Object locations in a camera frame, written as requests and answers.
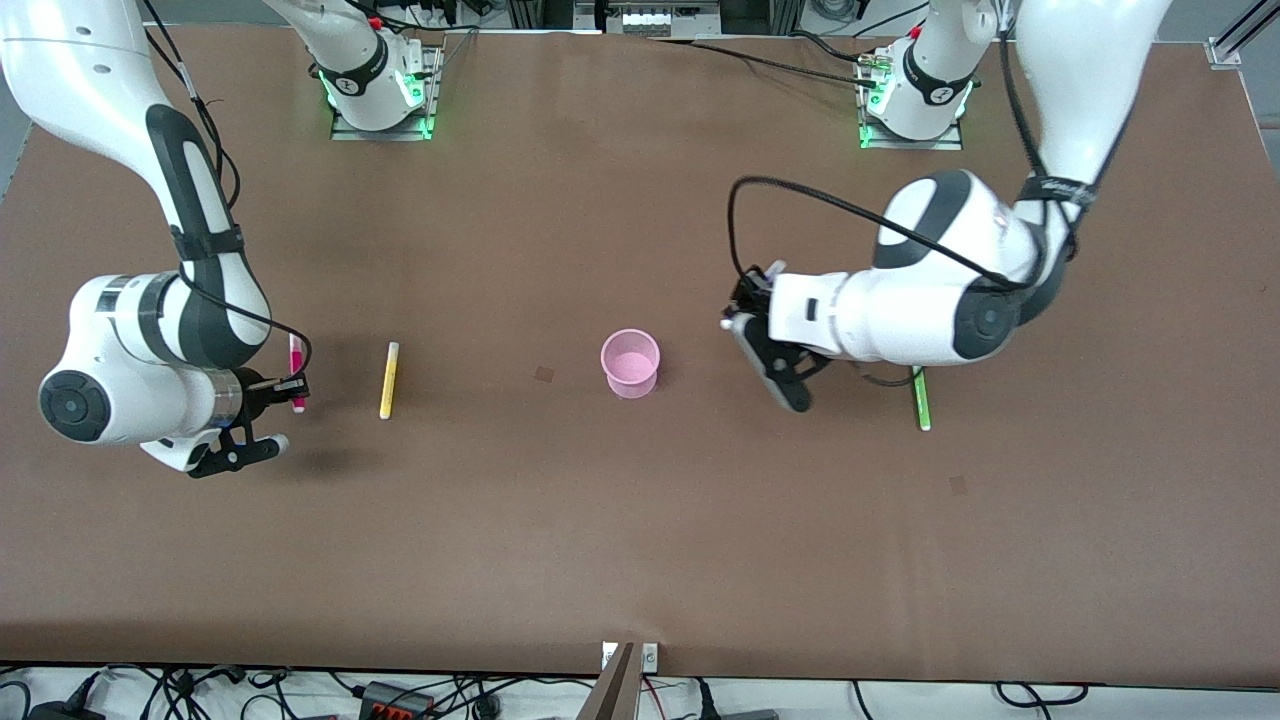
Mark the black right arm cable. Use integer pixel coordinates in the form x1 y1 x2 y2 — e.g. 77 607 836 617
140 0 313 396

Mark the white metal bracket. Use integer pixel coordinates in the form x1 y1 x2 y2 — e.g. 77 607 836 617
600 642 661 673

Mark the pink cup holder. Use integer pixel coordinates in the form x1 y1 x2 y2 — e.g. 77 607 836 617
600 329 662 400

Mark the long black table cable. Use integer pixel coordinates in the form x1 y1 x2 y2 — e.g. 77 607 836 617
648 36 881 89

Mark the black orange power strip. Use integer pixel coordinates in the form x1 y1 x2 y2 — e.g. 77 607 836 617
358 681 438 720

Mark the grey camera mount pole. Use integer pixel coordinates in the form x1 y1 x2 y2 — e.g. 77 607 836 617
578 643 641 720

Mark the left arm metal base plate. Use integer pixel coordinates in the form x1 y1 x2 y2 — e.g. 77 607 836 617
858 60 966 152

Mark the aluminium frame strut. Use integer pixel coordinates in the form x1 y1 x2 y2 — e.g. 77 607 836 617
1205 0 1280 69

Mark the short black table cable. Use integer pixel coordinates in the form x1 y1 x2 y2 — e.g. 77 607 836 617
788 30 869 66

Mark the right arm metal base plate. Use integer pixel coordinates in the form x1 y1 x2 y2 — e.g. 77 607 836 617
330 45 441 142

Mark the grey electrical terminal block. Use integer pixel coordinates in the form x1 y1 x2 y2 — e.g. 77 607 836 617
600 0 723 39

